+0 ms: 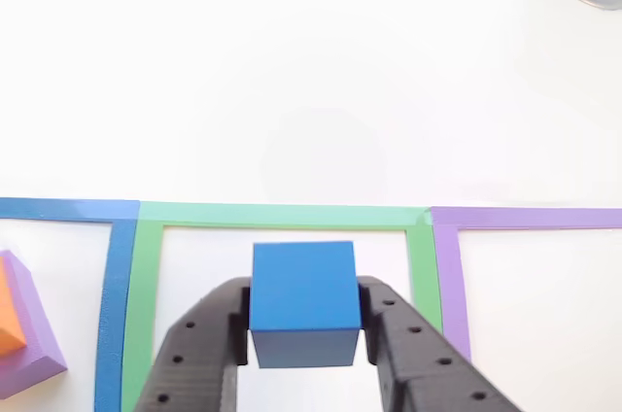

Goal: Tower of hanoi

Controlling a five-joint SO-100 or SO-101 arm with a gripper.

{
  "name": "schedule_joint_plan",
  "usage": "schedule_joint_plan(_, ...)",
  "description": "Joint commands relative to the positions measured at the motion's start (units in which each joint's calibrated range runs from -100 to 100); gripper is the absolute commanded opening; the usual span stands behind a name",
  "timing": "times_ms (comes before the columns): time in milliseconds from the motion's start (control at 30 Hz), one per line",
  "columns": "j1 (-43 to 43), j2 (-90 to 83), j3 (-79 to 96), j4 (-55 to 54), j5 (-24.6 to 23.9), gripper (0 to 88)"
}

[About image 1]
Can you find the orange square block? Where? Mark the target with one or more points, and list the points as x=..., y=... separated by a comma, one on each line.
x=7, y=315

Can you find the purple square block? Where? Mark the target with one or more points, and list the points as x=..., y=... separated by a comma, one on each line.
x=34, y=324

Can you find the blue square frame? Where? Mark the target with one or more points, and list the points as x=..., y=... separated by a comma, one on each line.
x=114, y=285

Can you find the small blue cube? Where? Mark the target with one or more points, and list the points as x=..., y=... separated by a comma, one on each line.
x=303, y=285

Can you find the green square frame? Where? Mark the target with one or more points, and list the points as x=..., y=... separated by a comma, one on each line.
x=291, y=215

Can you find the purple square frame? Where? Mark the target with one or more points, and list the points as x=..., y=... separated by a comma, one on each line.
x=449, y=276

